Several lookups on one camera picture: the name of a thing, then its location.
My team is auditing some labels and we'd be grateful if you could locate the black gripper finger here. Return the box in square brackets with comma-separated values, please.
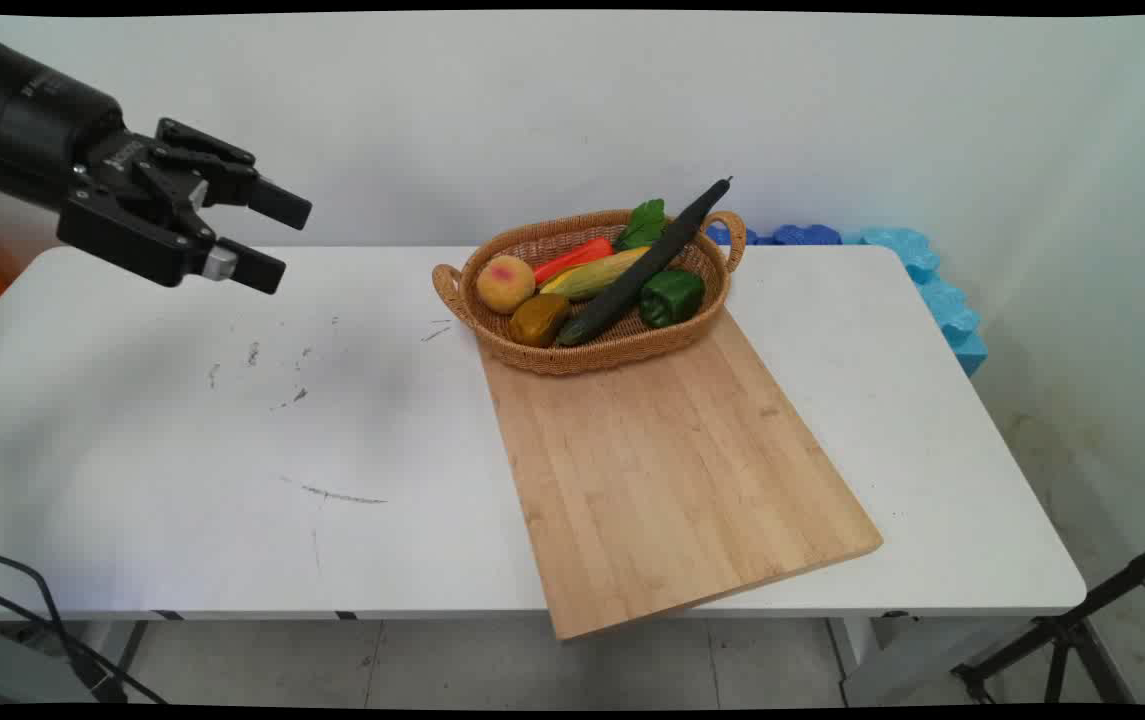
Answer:
[145, 117, 314, 232]
[56, 188, 289, 297]

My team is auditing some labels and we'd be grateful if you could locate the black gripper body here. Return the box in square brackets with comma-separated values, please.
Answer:
[70, 128, 211, 219]

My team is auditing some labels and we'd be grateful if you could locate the dark green toy cucumber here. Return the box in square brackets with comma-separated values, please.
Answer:
[556, 177, 734, 348]

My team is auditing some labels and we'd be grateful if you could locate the toy peach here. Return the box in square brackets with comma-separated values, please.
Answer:
[476, 255, 537, 315]

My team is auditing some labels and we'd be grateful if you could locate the brown toy potato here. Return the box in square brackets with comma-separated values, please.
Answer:
[507, 293, 571, 349]

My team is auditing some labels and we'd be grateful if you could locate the orange toy carrot green leaf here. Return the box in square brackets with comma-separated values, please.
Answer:
[532, 198, 668, 287]

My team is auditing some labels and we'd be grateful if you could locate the yellow toy corn cob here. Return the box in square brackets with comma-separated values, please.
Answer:
[540, 246, 653, 303]

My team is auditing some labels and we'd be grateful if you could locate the woven wicker basket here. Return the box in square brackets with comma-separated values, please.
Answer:
[432, 208, 748, 377]

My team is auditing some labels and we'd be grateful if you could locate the green toy bell pepper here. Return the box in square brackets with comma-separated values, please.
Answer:
[639, 268, 706, 329]

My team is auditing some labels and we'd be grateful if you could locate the wooden cutting board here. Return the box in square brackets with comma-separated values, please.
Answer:
[477, 305, 885, 641]

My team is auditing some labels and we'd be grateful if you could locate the dark blue foam piece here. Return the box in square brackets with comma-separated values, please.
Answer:
[706, 222, 845, 247]

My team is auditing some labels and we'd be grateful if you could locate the light blue foam piece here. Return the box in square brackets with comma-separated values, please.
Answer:
[840, 227, 990, 378]

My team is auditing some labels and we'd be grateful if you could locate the white table leg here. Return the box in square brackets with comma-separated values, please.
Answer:
[825, 616, 888, 706]

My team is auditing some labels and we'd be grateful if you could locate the black tripod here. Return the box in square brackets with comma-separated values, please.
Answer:
[950, 534, 1145, 706]

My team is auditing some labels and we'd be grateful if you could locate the black cable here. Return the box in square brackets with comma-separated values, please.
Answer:
[0, 544, 169, 706]

